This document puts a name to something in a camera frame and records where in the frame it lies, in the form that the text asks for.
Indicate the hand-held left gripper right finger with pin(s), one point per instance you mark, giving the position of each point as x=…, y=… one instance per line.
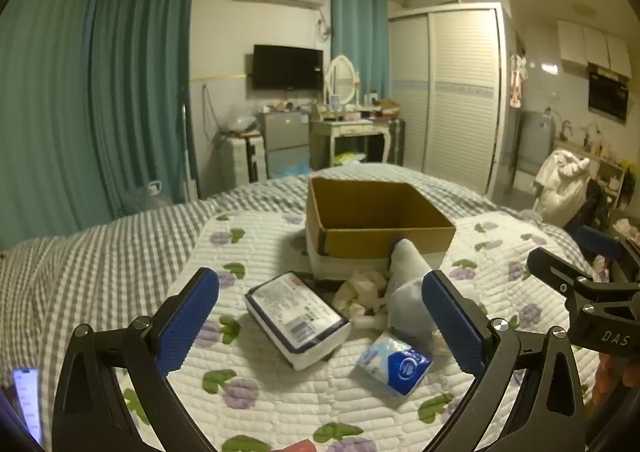
x=452, y=327

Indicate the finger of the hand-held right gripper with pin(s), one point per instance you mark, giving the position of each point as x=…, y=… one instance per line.
x=555, y=269
x=602, y=241

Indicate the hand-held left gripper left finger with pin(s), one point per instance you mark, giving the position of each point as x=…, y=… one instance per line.
x=187, y=322

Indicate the small blue tissue packet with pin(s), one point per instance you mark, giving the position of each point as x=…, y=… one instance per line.
x=395, y=364

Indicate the white fluffy cloth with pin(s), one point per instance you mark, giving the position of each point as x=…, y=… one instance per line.
x=367, y=320

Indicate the cream lace cloth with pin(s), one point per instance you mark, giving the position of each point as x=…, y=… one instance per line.
x=357, y=289

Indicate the white tissue packet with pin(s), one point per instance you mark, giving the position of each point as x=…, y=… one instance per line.
x=295, y=314

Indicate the brown cardboard box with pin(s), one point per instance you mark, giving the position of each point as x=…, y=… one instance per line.
x=385, y=234

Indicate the white cloth bag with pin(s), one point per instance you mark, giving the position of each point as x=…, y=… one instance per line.
x=562, y=189

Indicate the wooden shelf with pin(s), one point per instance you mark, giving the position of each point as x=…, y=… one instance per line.
x=607, y=172

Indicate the grey checkered bed sheet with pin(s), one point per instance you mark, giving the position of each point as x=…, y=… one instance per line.
x=100, y=272

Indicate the floral quilted mat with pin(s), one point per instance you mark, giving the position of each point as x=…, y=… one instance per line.
x=280, y=397

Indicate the grey washing machine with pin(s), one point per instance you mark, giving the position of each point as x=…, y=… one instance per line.
x=536, y=142

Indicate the clear water jug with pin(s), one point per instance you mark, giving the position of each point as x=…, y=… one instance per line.
x=150, y=199

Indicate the black range hood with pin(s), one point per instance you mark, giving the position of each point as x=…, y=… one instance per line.
x=607, y=95

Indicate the white ribbed suitcase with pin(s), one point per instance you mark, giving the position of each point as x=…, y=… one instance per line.
x=235, y=162

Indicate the smartphone with lit screen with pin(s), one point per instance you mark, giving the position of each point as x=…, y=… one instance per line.
x=27, y=404

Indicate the pink hanging clothes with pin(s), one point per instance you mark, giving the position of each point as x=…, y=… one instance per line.
x=517, y=82

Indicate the blue plastic bag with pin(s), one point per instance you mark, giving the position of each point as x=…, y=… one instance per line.
x=295, y=168

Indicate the dark suitcase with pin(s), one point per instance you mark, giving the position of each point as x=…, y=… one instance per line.
x=396, y=142

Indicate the basket with yellow cloth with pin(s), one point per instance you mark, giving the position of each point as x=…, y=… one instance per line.
x=347, y=159

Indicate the white sliding wardrobe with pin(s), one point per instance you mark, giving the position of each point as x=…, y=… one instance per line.
x=460, y=92

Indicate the silver mini fridge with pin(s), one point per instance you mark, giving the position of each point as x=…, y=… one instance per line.
x=282, y=137

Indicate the clear plastic bag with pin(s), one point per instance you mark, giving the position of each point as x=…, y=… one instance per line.
x=237, y=120

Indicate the cream dressing table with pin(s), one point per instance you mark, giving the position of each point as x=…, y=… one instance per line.
x=345, y=130

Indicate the wide teal curtain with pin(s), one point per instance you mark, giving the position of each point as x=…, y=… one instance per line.
x=75, y=107

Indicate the white oval mirror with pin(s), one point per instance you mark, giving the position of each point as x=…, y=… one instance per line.
x=341, y=77

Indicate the narrow teal curtain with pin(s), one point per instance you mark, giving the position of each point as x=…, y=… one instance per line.
x=359, y=37

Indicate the white wall cabinets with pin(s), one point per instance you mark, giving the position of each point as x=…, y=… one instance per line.
x=592, y=47

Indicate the small photo frame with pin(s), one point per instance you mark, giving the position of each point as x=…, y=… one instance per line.
x=335, y=102

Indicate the black wall television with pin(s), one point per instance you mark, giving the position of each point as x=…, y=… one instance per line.
x=287, y=67

